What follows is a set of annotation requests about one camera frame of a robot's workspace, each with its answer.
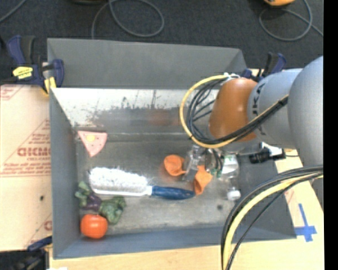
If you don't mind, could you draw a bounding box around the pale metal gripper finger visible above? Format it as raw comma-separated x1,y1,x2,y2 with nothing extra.
185,147,201,165
182,163,200,183

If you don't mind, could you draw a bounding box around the orange cloth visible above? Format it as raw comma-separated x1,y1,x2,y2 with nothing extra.
163,154,214,196

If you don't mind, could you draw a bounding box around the clear plastic bottle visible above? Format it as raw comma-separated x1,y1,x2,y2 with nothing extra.
219,152,242,202

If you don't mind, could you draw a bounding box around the grey metal bin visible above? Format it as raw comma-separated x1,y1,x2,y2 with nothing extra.
47,38,297,260

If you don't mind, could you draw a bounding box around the green toy broccoli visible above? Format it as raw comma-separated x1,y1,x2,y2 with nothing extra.
98,196,127,226

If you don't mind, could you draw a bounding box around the pink triangular toy slice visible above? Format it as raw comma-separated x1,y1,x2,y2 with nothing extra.
77,130,108,158

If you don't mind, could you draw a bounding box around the purple and green toy vegetable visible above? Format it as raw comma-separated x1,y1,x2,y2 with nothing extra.
74,181,103,211

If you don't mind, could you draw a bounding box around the orange toy tomato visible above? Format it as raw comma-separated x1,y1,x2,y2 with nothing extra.
79,213,109,240

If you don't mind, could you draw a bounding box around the brown cardboard board, red print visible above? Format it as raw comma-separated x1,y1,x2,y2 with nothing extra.
0,83,53,253

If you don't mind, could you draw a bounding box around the black cylinder on white bracket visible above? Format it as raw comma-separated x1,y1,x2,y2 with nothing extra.
248,147,286,164

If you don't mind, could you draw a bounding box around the white brush with blue handle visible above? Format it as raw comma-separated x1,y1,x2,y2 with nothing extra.
88,166,195,201

